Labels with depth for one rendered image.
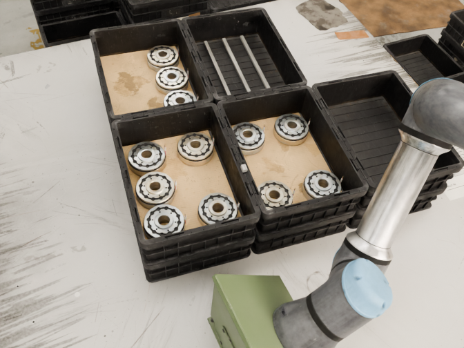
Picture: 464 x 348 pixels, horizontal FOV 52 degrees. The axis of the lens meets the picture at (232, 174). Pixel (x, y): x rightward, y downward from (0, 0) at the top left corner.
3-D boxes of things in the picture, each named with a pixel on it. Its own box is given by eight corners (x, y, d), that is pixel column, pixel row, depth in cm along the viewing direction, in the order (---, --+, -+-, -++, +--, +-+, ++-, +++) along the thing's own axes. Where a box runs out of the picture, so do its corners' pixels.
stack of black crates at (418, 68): (455, 112, 254) (476, 81, 236) (411, 127, 245) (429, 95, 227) (410, 65, 275) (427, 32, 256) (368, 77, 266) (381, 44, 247)
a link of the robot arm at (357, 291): (306, 305, 98) (356, 268, 93) (315, 278, 110) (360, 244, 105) (346, 349, 97) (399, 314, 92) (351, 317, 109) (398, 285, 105)
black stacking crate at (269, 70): (301, 111, 153) (308, 85, 144) (213, 128, 146) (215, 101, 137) (259, 34, 175) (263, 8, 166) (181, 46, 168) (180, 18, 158)
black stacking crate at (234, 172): (256, 239, 124) (262, 217, 115) (144, 268, 117) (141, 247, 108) (213, 129, 146) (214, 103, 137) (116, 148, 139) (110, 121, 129)
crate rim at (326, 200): (369, 195, 124) (371, 189, 122) (262, 221, 117) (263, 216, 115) (308, 90, 146) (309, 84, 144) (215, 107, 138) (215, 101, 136)
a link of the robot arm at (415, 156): (318, 295, 109) (429, 69, 93) (326, 269, 123) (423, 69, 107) (367, 320, 107) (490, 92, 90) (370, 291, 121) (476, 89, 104)
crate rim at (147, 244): (262, 221, 117) (263, 216, 115) (141, 251, 109) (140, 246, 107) (215, 107, 138) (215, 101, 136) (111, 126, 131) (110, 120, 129)
